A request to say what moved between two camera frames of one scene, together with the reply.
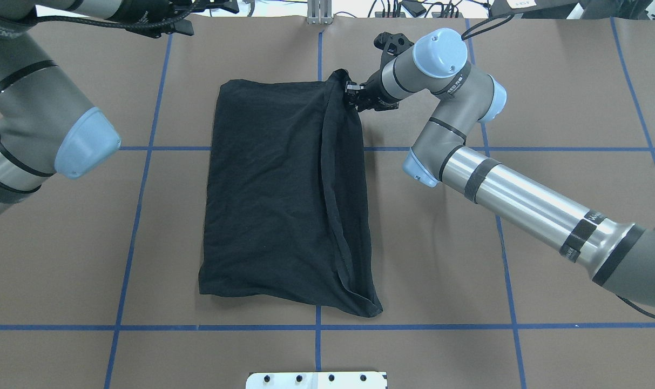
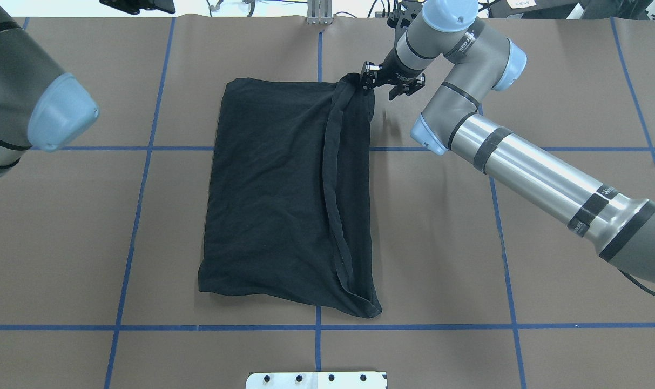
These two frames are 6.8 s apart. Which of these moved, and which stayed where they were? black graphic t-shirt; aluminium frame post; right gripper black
Moved: right gripper black
Stayed: black graphic t-shirt; aluminium frame post
